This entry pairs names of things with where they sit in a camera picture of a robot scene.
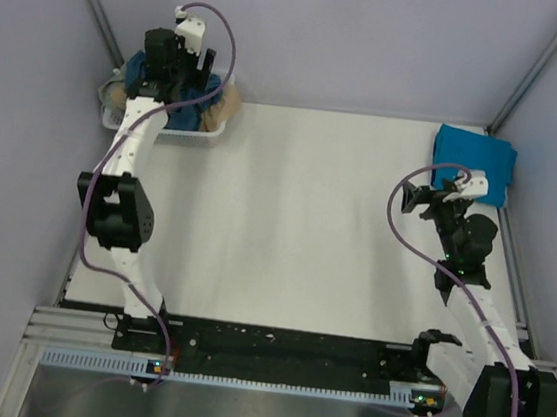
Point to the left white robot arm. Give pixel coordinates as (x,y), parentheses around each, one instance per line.
(117,213)

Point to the light blue cable duct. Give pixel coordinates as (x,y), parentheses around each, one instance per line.
(398,396)

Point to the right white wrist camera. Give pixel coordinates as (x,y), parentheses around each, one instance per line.
(467,186)

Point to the beige t shirt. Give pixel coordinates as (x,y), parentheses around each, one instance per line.
(227,107)

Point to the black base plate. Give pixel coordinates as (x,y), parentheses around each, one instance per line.
(299,378)

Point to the folded bright blue t shirt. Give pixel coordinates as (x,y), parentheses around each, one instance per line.
(495,157)

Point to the grey t shirt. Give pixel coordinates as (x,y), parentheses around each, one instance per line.
(112,93)

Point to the left aluminium frame post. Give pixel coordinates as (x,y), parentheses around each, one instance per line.
(104,28)

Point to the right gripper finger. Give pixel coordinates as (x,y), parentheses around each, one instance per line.
(413,195)
(427,214)

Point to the right aluminium frame post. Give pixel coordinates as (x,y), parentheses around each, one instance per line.
(545,59)

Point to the aluminium frame post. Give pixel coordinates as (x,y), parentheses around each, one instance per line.
(104,28)
(545,59)

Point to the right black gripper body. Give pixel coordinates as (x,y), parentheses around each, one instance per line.
(448,214)

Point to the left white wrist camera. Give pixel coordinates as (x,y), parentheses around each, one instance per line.
(191,28)

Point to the white plastic basket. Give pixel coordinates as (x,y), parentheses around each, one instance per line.
(112,120)

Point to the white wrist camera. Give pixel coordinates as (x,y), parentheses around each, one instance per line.
(467,186)
(191,28)

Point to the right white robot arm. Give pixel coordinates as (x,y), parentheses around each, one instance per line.
(483,368)

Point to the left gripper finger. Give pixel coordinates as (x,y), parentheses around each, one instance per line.
(206,67)
(189,65)

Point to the dark blue t shirt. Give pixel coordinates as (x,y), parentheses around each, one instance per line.
(185,118)

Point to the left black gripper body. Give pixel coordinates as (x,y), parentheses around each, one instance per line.
(175,70)

